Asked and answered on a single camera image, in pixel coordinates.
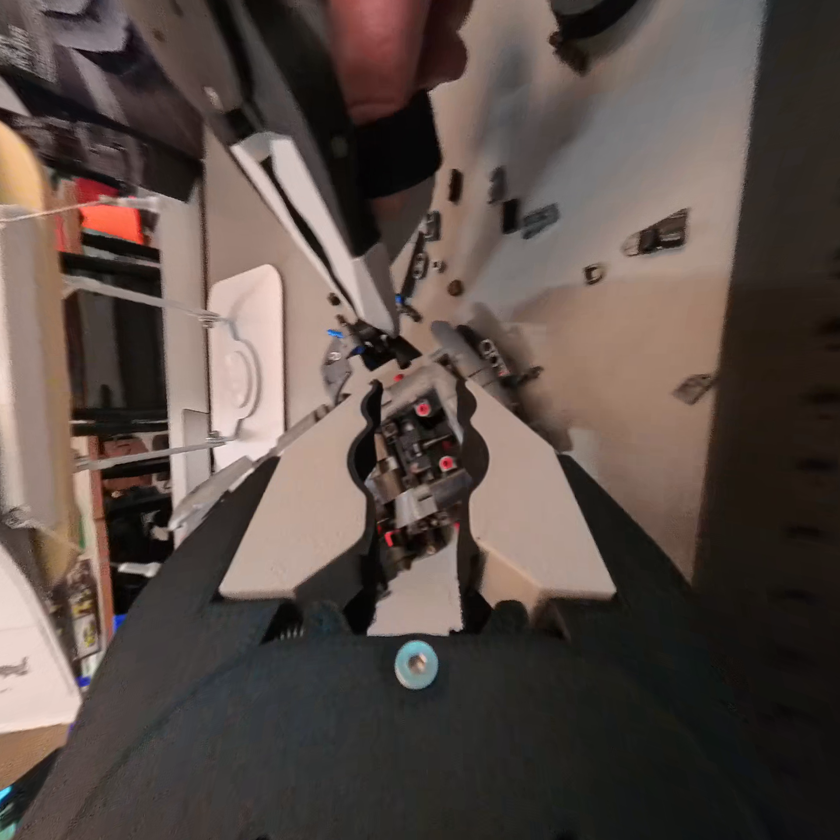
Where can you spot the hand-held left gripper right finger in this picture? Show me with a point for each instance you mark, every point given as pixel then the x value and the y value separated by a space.
pixel 538 525

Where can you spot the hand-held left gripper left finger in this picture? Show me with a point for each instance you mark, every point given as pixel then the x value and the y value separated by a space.
pixel 295 525

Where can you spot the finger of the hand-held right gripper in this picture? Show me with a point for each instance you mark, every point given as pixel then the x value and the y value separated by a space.
pixel 379 289
pixel 289 190

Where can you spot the grey lego car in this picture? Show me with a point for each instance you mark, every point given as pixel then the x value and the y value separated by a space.
pixel 420 420

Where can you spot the scattered dark lego pieces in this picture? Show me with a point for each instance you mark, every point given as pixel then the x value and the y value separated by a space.
pixel 512 216

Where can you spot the dark printed set box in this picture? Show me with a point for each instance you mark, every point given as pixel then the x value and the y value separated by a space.
pixel 98 98

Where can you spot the black lego wheel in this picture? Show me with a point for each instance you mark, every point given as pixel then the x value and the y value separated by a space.
pixel 590 19

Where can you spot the person's right hand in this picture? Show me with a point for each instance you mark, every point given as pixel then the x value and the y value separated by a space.
pixel 387 52

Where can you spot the white book stand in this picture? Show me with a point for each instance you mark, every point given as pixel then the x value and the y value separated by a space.
pixel 249 315

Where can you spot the instruction booklet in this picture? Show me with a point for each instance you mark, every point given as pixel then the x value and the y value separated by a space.
pixel 33 656

